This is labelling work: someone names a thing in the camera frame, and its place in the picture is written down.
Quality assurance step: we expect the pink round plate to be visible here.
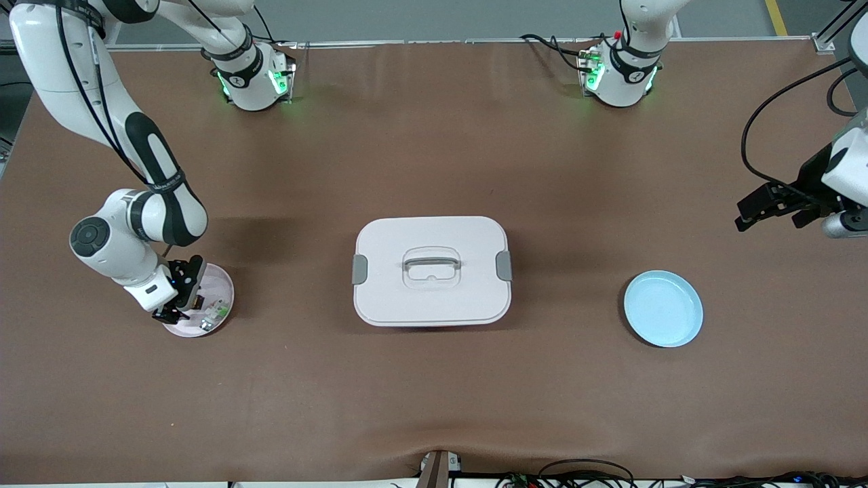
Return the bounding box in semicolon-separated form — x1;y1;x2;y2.
160;262;235;338

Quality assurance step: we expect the light blue round plate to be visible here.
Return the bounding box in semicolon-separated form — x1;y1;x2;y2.
623;270;704;348

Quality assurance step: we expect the storage box with white lid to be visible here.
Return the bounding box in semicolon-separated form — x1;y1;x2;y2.
351;216;513;328

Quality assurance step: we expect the green and white switch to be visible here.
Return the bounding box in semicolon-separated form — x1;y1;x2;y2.
199;300;231;333

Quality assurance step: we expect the long black left arm cable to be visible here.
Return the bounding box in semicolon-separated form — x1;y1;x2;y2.
741;57;856;201

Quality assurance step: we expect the short black cable loop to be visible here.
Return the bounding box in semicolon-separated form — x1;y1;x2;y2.
825;68;859;118

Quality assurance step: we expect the aluminium frame profile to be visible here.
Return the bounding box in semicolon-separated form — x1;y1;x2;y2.
812;0;868;54

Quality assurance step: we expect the black right arm base cable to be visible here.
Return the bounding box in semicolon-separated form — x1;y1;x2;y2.
251;5;299;52

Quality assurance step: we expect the black arm base cable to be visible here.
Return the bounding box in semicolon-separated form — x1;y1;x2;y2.
519;33;597;74
251;5;299;52

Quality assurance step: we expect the black left arm base cable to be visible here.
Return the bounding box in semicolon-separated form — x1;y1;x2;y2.
519;33;597;74

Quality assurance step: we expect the black cable bundle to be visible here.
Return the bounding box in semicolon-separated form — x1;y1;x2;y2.
495;459;638;488
678;470;868;488

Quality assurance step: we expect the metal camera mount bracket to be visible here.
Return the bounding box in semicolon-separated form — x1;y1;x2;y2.
417;449;463;488

